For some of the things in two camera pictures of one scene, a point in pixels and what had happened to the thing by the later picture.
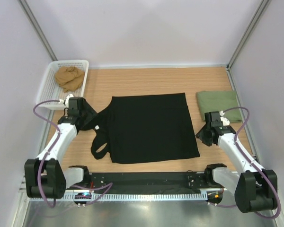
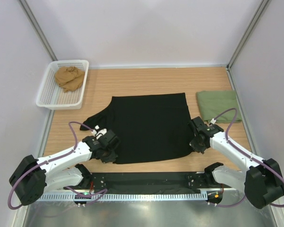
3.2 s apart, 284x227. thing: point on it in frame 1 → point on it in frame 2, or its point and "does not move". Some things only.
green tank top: (217, 101) does not move
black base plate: (155, 180) does not move
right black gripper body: (203, 135) → (195, 144)
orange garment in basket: (69, 79) does not move
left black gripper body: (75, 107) → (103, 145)
